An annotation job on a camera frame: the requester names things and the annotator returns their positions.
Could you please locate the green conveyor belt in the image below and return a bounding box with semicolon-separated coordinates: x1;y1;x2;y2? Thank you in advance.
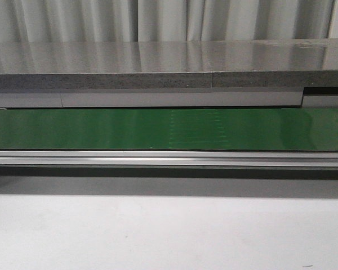
0;109;338;151

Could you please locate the white pleated curtain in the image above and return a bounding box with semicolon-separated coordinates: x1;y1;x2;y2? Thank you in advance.
0;1;335;42

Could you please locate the aluminium conveyor front rail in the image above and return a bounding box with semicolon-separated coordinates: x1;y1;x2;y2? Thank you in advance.
0;150;338;169

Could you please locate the grey conveyor rear rail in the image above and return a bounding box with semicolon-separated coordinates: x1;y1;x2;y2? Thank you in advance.
0;87;338;108

